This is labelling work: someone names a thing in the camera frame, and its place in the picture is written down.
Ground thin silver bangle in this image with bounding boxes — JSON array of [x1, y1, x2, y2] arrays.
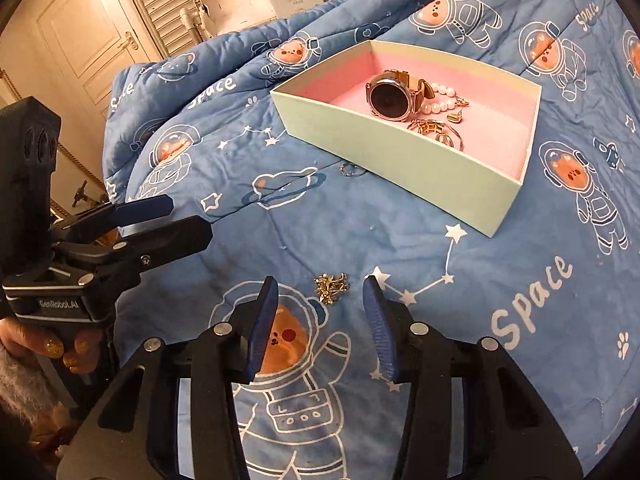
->
[[407, 119, 464, 152]]

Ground rose gold wrist watch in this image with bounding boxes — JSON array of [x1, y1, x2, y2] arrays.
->
[[364, 70, 435, 122]]

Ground small gold ear stud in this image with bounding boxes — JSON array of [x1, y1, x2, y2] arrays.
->
[[447, 112, 463, 124]]

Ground white pearl bracelet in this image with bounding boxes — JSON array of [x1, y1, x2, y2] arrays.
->
[[418, 81, 471, 117]]

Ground gray fuzzy sleeve forearm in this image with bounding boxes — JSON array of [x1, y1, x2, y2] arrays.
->
[[1, 347, 65, 441]]

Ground left hand gold nails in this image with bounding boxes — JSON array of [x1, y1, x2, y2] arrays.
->
[[1, 318, 102, 375]]

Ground kids ride-on scooter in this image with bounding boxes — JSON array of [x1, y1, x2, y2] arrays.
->
[[72, 180, 108, 211]]

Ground white panel door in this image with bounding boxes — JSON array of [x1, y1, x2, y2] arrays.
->
[[1, 0, 157, 122]]

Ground blue space print quilt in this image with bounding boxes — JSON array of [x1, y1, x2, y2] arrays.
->
[[103, 0, 639, 479]]

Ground mint box pink interior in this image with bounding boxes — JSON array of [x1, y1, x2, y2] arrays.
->
[[271, 40, 541, 237]]

